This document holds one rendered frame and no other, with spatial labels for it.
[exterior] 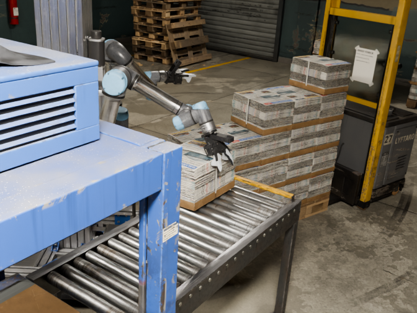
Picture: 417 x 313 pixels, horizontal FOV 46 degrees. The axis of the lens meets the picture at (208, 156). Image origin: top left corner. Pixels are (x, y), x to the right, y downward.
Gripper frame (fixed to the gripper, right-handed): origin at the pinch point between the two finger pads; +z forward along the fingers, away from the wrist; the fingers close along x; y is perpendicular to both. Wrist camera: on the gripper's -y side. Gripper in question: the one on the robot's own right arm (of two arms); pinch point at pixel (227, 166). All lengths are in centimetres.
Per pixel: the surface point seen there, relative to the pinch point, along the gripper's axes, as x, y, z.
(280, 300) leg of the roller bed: -26, 21, 87
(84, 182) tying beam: 133, -69, -21
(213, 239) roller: 30.7, -0.8, 26.4
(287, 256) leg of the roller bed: -26, 5, 61
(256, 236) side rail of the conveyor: 16.7, -13.6, 33.4
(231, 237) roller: 24.0, -5.6, 29.2
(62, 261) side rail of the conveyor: 86, 30, 6
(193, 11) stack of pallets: -635, 432, -249
